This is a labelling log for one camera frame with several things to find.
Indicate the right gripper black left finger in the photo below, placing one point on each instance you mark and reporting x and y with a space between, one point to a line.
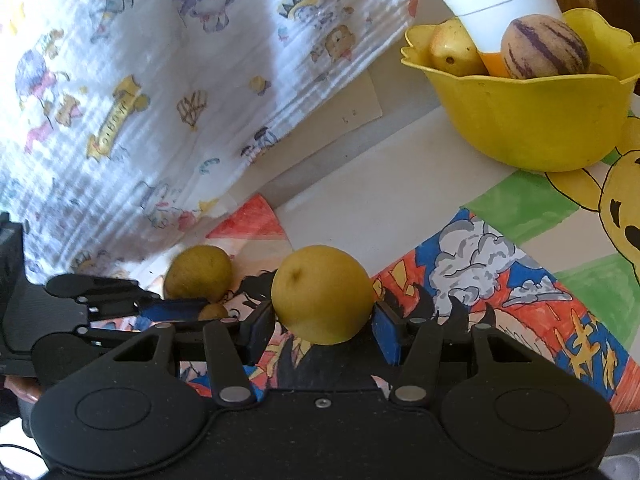
228 346

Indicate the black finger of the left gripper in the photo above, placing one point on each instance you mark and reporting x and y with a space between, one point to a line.
146 312
103 297

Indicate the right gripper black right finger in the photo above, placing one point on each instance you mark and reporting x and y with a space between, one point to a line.
431 357

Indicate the small brown round fruit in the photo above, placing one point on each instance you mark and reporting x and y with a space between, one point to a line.
213 312

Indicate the large brown-green fruit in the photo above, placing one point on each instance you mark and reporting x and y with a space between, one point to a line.
201 271

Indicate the round yellow lemon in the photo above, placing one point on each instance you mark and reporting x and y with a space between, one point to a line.
322 295

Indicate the person's left hand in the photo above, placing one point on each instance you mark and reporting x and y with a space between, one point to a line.
25 389

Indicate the colourful cartoon drawing mat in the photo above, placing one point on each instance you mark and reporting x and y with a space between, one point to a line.
555 257

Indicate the white cartoon print cloth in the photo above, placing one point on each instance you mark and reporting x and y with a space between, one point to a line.
124 122

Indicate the yellow plastic bowl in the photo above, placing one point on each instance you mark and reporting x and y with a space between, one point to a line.
552 124

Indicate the yellow apple in bowl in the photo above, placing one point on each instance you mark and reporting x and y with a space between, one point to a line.
452 50

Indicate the striped pepino in bowl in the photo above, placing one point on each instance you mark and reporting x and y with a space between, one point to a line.
537 45

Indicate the white foam cup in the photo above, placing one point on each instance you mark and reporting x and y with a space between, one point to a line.
486 22

